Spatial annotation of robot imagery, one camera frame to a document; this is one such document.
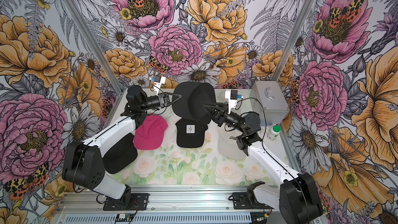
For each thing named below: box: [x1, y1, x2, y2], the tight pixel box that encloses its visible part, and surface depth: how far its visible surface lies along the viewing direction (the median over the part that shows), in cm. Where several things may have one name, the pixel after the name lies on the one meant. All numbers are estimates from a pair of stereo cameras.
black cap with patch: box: [175, 118, 209, 148], surface depth 96 cm
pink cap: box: [133, 113, 168, 151], surface depth 96 cm
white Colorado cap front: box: [217, 124, 247, 160], surface depth 94 cm
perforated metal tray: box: [61, 212, 254, 224], surface depth 71 cm
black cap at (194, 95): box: [172, 81, 217, 124], surface depth 75 cm
